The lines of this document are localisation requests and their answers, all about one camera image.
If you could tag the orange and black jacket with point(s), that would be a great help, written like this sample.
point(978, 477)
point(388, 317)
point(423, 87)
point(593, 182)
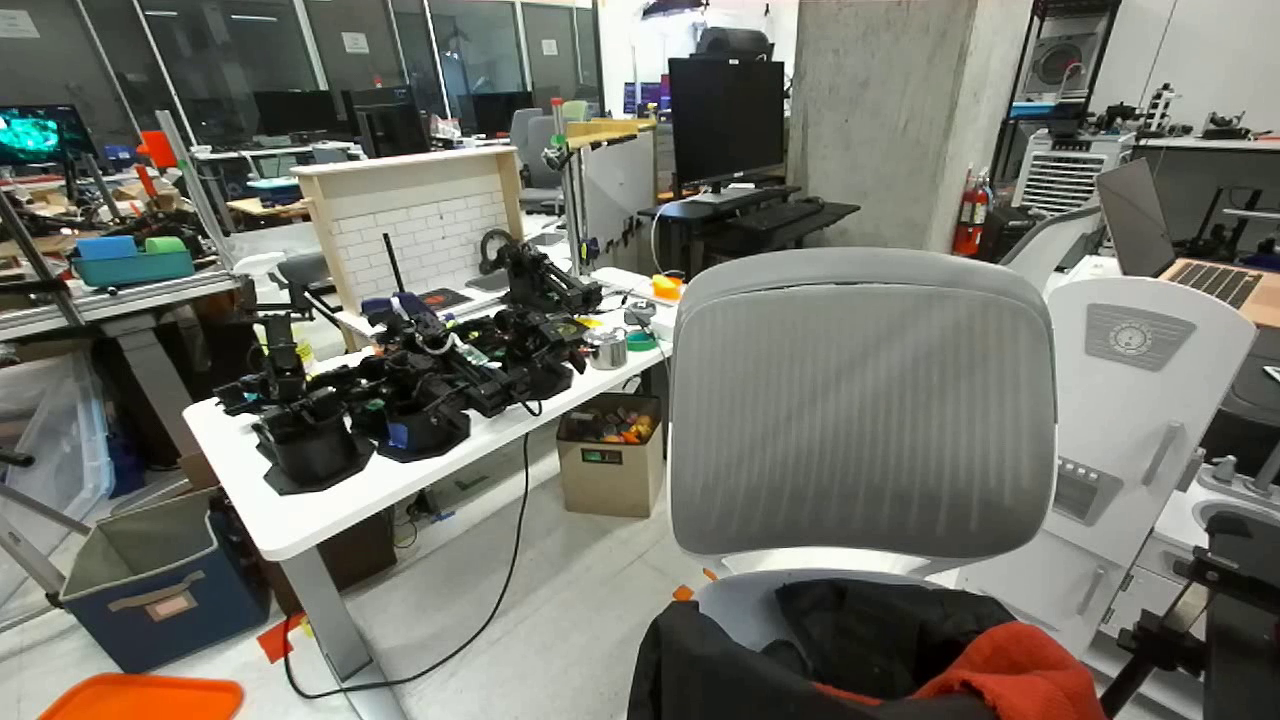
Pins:
point(855, 643)

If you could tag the black computer monitor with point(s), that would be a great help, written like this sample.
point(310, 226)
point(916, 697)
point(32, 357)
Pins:
point(726, 120)

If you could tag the yellow plastic dish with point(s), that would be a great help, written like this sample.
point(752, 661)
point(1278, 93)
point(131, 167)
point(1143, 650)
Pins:
point(667, 291)

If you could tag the gray mesh office chair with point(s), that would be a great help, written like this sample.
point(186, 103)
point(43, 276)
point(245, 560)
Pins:
point(855, 401)

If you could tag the blue storage bin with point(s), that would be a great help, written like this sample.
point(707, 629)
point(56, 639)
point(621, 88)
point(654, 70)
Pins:
point(162, 615)

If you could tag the black motor device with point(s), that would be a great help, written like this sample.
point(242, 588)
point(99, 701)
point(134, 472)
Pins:
point(554, 282)

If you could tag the orange floor tape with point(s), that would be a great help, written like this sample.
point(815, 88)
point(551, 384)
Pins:
point(283, 643)

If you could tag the monitor with teal picture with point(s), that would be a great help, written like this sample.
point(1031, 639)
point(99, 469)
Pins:
point(32, 133)

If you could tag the red fire extinguisher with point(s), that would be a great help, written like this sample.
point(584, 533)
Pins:
point(974, 222)

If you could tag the cardboard box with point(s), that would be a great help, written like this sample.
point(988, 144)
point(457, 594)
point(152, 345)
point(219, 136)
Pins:
point(607, 485)

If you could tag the metal cup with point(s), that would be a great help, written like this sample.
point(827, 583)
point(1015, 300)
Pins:
point(614, 354)

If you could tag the teal plastic case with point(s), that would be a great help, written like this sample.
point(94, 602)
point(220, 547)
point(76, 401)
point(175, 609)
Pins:
point(124, 261)

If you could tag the black robot gripper assembly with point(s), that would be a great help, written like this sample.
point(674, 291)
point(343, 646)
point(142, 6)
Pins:
point(526, 367)

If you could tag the white vented panel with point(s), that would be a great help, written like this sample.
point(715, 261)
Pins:
point(1060, 182)

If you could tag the gray swivel chair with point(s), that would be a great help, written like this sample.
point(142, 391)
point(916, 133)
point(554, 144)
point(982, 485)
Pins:
point(538, 144)

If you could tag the red cloth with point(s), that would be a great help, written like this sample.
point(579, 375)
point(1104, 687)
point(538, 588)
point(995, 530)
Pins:
point(1015, 672)

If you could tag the black robot with antenna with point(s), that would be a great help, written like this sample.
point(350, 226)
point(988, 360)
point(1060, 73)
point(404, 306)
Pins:
point(423, 401)

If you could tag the silver laptop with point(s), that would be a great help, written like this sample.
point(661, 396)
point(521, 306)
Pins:
point(1135, 222)

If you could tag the black keyboard desk riser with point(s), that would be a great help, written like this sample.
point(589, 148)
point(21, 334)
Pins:
point(745, 222)

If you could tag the white pegboard with wooden frame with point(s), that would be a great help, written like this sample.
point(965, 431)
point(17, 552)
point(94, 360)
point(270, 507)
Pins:
point(414, 226)

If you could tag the orange plastic lid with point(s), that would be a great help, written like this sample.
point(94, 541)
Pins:
point(134, 701)

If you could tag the green tape roll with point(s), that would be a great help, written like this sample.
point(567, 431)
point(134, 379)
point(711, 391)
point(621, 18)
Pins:
point(643, 342)

